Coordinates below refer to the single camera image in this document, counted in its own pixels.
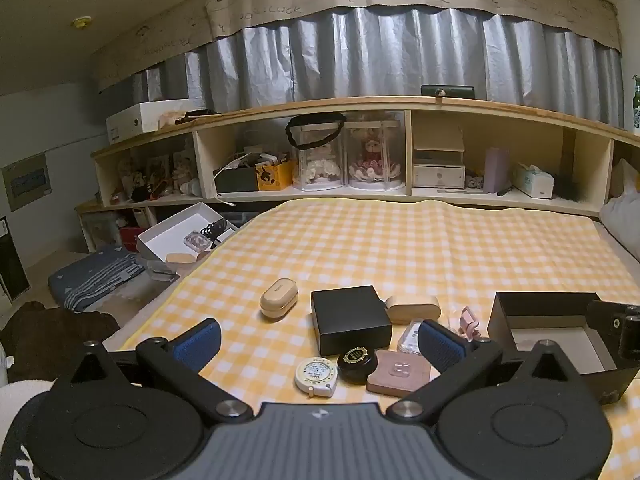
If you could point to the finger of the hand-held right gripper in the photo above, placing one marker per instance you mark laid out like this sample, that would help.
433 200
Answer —
602 316

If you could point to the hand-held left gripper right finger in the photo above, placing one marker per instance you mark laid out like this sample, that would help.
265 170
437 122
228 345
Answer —
440 345

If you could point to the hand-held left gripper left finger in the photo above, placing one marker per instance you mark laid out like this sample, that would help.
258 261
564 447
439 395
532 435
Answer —
197 342

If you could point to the clear plastic case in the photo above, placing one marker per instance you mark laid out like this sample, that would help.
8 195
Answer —
411 335

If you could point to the pink eyelash curler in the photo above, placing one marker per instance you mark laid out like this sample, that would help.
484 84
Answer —
468 319

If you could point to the wood grain case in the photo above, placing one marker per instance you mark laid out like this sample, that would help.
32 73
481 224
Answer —
412 309

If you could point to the wooden coaster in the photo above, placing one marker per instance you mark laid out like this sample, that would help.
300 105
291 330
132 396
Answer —
395 372

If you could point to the black round jar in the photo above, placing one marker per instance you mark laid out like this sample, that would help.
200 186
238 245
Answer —
356 360

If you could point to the beige earbud case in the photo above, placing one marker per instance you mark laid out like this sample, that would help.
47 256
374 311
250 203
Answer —
279 300

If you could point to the small black box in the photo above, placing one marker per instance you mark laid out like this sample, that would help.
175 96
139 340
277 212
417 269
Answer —
350 315

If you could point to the white tape measure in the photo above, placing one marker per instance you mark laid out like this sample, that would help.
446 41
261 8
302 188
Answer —
315 375

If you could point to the beige bed mattress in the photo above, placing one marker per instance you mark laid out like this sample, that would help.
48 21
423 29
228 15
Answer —
617 255

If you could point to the beige oval case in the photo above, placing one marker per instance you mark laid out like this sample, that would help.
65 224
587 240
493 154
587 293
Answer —
180 259

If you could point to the grey pillow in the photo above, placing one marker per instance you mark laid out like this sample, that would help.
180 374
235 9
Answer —
620 216

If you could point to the yellow white checked cloth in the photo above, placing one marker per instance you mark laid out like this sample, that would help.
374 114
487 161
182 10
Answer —
400 245

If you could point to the white open box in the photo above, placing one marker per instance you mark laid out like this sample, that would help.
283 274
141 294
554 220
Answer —
170 235

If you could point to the black hair clip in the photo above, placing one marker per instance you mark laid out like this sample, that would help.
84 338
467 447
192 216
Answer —
212 228

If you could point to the folded blue grey blanket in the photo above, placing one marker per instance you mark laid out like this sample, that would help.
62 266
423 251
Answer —
97 275

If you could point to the red box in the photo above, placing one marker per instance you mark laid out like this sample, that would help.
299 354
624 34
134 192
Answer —
132 236

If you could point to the cream crumpled cloth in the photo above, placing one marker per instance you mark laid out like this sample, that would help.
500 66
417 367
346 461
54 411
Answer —
626 176

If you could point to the dark brown cloth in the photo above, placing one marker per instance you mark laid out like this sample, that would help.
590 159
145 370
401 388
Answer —
50 337

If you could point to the tissue pack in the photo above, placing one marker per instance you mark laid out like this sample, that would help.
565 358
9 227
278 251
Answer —
534 181

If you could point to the black storage box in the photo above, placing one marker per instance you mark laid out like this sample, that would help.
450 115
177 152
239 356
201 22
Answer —
235 179

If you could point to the white drawer box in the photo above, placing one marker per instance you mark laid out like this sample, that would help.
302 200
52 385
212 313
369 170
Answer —
438 165

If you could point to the purple box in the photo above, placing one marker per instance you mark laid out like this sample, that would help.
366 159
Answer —
496 170

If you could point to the yellow box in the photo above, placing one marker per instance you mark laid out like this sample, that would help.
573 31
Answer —
274 175

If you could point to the black white printed clothing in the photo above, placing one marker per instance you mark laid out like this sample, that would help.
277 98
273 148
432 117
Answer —
20 430

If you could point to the clear doll case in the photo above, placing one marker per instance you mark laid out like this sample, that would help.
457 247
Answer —
375 155

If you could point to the black framed board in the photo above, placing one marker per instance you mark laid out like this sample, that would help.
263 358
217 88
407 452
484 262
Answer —
12 260

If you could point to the green bottle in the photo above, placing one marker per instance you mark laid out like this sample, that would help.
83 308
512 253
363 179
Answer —
636 105

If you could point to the white flat box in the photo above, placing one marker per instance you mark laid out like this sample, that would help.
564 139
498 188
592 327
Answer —
145 120

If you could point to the dark green case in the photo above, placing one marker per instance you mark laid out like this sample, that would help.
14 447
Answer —
446 92

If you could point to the wooden shelf unit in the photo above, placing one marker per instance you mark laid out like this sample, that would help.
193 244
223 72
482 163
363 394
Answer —
350 105

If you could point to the grey curtain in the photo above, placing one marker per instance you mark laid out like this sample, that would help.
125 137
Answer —
375 55

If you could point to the ceiling smoke detector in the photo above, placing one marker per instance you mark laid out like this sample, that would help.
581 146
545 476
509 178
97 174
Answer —
81 22

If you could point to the wall panel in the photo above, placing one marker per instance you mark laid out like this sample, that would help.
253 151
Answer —
27 182

